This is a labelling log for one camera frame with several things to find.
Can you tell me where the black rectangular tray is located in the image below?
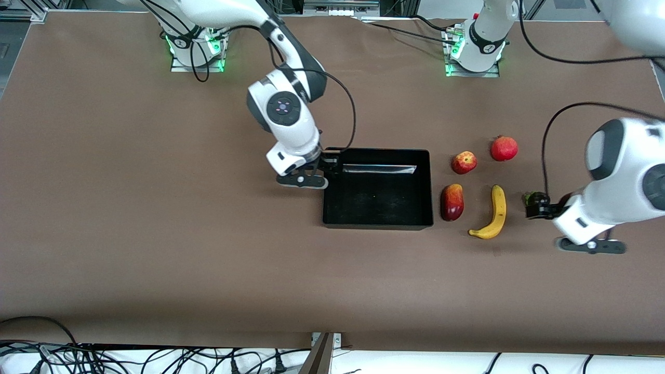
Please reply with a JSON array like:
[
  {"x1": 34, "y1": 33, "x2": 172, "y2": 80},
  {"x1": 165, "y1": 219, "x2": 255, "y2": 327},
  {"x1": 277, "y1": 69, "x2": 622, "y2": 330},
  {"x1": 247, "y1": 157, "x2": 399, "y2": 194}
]
[{"x1": 322, "y1": 148, "x2": 434, "y2": 231}]

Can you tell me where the paper table cover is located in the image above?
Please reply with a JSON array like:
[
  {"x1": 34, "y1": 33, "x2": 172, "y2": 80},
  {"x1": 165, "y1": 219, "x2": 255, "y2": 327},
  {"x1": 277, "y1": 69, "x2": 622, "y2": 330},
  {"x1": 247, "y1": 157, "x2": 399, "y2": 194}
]
[{"x1": 0, "y1": 10, "x2": 665, "y2": 356}]

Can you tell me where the dark aluminium beam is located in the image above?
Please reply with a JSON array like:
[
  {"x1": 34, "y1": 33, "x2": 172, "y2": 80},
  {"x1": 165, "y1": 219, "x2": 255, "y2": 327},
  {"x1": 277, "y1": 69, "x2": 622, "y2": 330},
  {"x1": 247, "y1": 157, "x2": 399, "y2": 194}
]
[{"x1": 299, "y1": 333, "x2": 334, "y2": 374}]

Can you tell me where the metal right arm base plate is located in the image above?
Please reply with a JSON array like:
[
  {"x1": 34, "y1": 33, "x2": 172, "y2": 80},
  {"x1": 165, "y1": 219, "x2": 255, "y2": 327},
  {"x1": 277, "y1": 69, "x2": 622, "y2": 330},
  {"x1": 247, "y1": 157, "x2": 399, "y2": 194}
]
[{"x1": 170, "y1": 21, "x2": 229, "y2": 73}]

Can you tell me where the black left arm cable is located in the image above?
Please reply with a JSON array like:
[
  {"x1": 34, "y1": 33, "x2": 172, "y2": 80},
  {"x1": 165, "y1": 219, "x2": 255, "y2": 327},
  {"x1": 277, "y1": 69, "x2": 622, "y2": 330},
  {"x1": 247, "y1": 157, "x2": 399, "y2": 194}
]
[{"x1": 517, "y1": 0, "x2": 665, "y2": 198}]

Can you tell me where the red yellow mango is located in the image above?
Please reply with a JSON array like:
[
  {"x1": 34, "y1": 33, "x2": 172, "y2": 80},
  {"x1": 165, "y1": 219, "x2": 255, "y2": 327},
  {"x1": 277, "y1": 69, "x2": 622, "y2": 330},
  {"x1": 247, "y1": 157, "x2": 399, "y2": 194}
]
[{"x1": 441, "y1": 183, "x2": 464, "y2": 222}]

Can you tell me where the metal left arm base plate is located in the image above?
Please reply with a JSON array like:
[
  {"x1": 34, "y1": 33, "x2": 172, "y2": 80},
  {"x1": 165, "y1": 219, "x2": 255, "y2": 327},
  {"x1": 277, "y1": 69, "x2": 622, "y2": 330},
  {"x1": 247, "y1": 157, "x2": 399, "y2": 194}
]
[{"x1": 445, "y1": 26, "x2": 500, "y2": 78}]

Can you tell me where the yellow banana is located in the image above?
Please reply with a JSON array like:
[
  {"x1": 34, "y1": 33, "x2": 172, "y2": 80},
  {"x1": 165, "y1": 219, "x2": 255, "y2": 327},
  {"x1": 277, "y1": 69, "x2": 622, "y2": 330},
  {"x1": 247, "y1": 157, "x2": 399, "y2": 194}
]
[{"x1": 468, "y1": 185, "x2": 507, "y2": 240}]

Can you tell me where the red yellow apple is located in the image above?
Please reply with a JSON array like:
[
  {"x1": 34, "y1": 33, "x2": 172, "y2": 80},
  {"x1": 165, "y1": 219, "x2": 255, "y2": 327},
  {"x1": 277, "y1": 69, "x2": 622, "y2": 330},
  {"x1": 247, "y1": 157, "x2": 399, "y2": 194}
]
[{"x1": 451, "y1": 151, "x2": 477, "y2": 175}]

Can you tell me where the red pomegranate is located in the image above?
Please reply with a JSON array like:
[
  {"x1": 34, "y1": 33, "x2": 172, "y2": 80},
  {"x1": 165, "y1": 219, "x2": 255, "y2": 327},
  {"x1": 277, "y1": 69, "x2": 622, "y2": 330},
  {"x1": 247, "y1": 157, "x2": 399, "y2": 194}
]
[{"x1": 490, "y1": 135, "x2": 518, "y2": 162}]

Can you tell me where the aluminium frame structure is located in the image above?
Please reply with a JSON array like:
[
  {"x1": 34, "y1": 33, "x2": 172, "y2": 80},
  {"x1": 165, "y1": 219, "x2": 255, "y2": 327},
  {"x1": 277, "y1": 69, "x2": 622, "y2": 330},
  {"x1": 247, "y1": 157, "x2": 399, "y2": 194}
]
[{"x1": 262, "y1": 0, "x2": 416, "y2": 21}]

